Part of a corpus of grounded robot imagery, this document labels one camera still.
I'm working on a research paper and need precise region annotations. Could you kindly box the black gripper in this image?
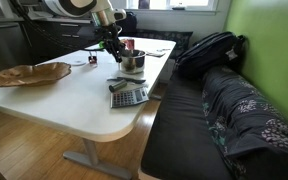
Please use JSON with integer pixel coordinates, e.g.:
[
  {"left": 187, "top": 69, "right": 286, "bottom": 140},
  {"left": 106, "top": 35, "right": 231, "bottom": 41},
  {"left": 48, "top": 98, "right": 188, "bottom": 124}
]
[{"left": 95, "top": 23, "right": 128, "bottom": 64}]

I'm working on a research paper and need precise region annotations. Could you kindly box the silver cylinder object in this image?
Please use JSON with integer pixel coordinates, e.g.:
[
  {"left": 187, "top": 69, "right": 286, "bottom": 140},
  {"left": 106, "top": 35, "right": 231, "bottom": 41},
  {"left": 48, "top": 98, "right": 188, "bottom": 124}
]
[{"left": 108, "top": 79, "right": 129, "bottom": 94}]

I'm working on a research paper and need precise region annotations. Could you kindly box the small object on windowsill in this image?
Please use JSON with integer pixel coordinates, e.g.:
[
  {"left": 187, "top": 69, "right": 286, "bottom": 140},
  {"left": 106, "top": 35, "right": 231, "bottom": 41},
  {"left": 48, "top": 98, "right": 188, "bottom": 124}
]
[{"left": 171, "top": 3, "right": 186, "bottom": 11}]

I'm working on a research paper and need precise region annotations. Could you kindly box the red soda can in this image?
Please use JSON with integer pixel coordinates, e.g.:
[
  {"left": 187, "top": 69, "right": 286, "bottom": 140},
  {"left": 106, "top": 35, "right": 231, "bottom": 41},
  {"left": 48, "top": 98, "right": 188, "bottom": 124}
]
[{"left": 123, "top": 38, "right": 136, "bottom": 51}]

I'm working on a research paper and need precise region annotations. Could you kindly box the dark pliers tool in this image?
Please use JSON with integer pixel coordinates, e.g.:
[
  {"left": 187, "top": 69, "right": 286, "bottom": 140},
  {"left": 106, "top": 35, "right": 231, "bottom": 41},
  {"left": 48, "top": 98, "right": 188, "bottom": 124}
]
[{"left": 106, "top": 76, "right": 147, "bottom": 85}]

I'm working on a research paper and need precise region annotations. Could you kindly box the stack of paper cards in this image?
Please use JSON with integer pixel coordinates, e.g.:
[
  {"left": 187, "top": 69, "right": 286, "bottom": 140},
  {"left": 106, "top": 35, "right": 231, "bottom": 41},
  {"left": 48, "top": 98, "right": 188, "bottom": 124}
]
[{"left": 146, "top": 48, "right": 172, "bottom": 58}]

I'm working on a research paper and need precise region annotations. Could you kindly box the white round disc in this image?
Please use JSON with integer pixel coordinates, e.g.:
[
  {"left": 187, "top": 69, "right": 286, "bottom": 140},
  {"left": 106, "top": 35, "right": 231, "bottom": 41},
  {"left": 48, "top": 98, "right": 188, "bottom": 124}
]
[{"left": 69, "top": 59, "right": 88, "bottom": 67}]

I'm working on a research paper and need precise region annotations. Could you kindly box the grey calculator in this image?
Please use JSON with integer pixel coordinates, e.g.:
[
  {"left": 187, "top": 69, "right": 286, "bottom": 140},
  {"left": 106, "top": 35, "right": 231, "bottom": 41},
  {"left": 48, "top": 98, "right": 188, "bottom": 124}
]
[{"left": 109, "top": 86, "right": 150, "bottom": 109}]

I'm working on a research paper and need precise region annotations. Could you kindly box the dark floral bench cushion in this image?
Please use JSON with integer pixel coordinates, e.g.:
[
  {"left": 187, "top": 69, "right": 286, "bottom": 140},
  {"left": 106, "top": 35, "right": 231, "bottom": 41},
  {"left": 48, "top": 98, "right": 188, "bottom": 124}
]
[
  {"left": 202, "top": 64, "right": 288, "bottom": 180},
  {"left": 133, "top": 29, "right": 194, "bottom": 51}
]

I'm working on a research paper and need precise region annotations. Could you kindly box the dark kitchen cabinet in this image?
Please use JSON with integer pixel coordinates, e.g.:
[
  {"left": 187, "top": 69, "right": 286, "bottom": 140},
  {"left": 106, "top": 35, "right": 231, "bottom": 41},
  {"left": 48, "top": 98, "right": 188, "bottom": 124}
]
[{"left": 22, "top": 18, "right": 100, "bottom": 64}]

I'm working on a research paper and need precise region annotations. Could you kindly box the white framed window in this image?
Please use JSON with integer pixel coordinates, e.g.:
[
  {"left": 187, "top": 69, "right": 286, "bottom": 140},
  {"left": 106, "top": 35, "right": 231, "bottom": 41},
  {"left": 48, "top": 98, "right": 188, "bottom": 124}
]
[{"left": 125, "top": 0, "right": 218, "bottom": 14}]

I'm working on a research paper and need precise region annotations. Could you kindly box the black backpack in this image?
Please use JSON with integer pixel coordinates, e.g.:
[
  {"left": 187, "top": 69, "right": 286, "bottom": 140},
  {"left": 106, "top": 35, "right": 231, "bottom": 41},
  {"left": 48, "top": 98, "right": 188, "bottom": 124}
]
[{"left": 173, "top": 31, "right": 248, "bottom": 81}]

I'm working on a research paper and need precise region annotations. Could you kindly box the brown wooden bowl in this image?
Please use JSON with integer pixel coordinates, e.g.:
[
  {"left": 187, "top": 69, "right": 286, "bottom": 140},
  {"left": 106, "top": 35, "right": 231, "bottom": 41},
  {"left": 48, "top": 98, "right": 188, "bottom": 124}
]
[{"left": 0, "top": 61, "right": 73, "bottom": 88}]

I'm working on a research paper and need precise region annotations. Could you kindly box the black bench seat cushion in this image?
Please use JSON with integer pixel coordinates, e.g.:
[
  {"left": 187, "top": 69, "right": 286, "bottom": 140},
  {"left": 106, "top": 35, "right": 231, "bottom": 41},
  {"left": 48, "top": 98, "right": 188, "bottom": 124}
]
[{"left": 140, "top": 71, "right": 235, "bottom": 180}]

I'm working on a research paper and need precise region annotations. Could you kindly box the grey metal table leg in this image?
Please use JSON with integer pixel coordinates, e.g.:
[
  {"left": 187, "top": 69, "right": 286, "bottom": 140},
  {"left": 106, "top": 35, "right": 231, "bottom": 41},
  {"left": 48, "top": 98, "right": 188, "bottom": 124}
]
[{"left": 62, "top": 138, "right": 133, "bottom": 180}]

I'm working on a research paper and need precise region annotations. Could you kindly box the steel dishwasher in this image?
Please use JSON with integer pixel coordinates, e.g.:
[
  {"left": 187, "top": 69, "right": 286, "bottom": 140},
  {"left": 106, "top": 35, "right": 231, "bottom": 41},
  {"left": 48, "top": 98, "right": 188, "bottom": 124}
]
[{"left": 0, "top": 21, "right": 28, "bottom": 78}]

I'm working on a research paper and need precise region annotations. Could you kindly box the silver pot with handle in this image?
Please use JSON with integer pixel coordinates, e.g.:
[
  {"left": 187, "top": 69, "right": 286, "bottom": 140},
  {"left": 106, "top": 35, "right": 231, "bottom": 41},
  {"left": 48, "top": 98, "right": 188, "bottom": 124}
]
[{"left": 118, "top": 49, "right": 147, "bottom": 75}]

